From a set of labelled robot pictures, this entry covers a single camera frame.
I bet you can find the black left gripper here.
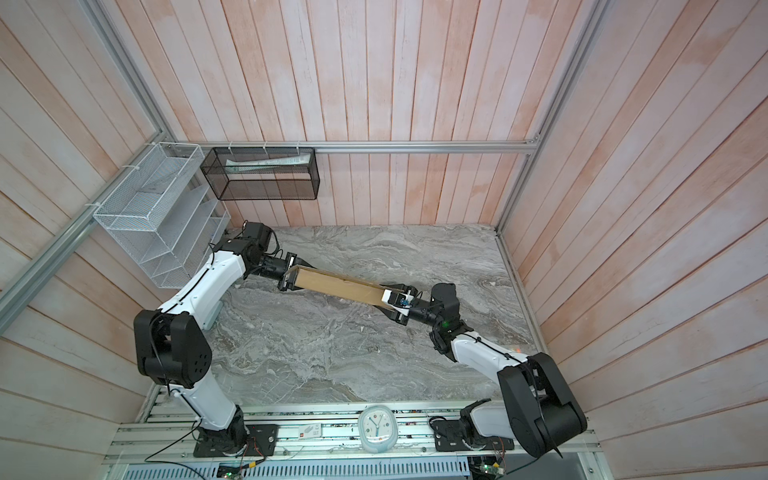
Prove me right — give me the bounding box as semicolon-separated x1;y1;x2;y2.
248;251;321;292

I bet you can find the brown cardboard box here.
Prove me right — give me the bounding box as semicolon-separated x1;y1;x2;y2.
297;268;385;307

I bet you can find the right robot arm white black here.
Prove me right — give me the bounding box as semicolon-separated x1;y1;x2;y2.
378;283;588;458

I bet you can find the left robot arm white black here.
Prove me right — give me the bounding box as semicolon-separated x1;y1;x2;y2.
133;222;310;456

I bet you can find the white round clock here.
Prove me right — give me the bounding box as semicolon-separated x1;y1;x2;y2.
357;405;399;454

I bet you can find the white paper in basket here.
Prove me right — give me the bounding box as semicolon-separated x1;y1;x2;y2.
224;154;313;174

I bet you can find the small white label tag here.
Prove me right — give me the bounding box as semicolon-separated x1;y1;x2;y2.
298;423;322;439

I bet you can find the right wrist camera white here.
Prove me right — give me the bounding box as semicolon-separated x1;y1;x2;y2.
386;290;414;312

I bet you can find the black wire mesh basket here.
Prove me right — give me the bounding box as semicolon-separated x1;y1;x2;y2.
201;146;321;201

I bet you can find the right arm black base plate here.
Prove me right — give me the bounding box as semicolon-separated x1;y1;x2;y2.
428;416;514;452

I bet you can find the white wire mesh shelf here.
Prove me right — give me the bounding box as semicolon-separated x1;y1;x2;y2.
94;143;231;289

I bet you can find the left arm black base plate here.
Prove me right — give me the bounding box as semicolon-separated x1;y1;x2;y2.
193;423;279;458

